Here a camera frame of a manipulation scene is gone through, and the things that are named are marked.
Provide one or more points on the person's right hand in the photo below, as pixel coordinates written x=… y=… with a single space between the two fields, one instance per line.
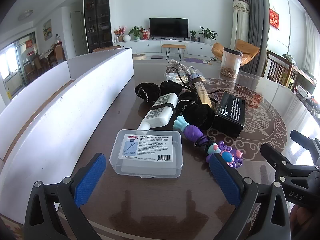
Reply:
x=305 y=222

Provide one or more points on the white round vase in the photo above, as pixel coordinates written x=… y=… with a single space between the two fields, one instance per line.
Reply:
x=126 y=38

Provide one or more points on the purple octopus toy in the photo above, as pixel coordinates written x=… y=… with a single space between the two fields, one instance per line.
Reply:
x=228 y=155

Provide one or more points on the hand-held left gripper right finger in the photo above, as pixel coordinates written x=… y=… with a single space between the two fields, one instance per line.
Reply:
x=225 y=180

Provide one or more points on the clear jar with black lid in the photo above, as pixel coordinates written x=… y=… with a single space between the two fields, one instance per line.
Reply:
x=231 y=62

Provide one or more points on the round floor cushion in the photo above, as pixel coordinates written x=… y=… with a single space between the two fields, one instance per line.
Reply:
x=139 y=56

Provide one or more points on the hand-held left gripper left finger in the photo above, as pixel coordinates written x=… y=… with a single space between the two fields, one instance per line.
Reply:
x=90 y=180

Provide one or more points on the clear packet of wooden sticks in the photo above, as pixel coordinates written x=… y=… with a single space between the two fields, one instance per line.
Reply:
x=172 y=76

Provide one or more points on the small potted plant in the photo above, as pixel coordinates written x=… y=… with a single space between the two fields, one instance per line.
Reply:
x=192 y=35

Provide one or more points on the black knit glove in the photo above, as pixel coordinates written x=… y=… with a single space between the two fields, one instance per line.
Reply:
x=146 y=91
x=188 y=97
x=170 y=87
x=197 y=116

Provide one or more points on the gold bottle with clear cap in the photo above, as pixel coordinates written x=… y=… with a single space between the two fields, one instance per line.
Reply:
x=203 y=95

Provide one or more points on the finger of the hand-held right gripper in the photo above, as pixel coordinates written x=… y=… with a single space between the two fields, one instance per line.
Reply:
x=306 y=141
x=272 y=156

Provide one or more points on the purple teal mermaid toy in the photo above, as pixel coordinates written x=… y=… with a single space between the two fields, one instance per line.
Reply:
x=190 y=131

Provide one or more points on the white cardboard box wall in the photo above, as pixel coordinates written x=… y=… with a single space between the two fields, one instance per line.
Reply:
x=50 y=130

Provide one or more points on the covered standing air conditioner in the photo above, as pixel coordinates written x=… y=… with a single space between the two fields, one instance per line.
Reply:
x=240 y=22

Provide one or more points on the red wall hanging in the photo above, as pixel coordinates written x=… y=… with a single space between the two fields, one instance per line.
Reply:
x=274 y=18

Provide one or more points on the grey curtain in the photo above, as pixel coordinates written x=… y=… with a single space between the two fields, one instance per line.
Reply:
x=255 y=17

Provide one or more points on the red gift bag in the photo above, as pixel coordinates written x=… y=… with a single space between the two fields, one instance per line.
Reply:
x=146 y=34

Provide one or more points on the orange lounge chair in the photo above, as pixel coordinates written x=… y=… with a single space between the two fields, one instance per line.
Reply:
x=247 y=48

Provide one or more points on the red flowers in vase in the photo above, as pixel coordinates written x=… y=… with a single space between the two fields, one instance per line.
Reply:
x=119 y=32

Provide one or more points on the wooden side table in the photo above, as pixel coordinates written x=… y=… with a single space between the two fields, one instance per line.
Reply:
x=305 y=80

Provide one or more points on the green plant in white pot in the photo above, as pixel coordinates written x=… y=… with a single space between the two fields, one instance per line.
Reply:
x=136 y=32

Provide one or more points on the black television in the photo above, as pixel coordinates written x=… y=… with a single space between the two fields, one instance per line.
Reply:
x=168 y=27

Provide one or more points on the dark glass display cabinet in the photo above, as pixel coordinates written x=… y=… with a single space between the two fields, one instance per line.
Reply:
x=97 y=17

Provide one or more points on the purple floor mat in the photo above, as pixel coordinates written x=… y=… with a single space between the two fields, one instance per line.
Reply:
x=193 y=60

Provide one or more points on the large leafy potted plant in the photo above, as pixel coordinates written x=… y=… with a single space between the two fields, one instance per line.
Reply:
x=207 y=35

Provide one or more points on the wooden slatted chair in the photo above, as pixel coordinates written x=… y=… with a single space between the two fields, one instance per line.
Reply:
x=277 y=67

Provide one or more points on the orange top bench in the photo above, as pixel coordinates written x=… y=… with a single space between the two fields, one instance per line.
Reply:
x=173 y=46

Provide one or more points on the framed landscape painting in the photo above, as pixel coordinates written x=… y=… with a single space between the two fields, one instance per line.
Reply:
x=47 y=30

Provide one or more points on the round ceiling light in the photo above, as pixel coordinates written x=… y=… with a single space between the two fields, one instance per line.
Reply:
x=26 y=15

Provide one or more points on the white tv cabinet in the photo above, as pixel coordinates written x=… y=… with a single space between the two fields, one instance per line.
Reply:
x=150 y=46

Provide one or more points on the white banded bottles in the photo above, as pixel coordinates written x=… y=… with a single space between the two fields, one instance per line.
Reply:
x=160 y=115

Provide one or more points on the clear plastic box with label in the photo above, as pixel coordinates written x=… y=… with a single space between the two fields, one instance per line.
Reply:
x=147 y=150

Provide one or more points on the patterned cloth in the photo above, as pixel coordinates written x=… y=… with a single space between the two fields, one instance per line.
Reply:
x=10 y=230

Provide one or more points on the black rectangular box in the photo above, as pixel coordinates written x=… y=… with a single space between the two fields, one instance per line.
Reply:
x=230 y=110

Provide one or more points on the wooden dining chair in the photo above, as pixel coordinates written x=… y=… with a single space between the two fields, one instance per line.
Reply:
x=59 y=52

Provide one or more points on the balcony glass door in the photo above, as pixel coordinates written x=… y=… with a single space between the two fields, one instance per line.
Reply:
x=15 y=65

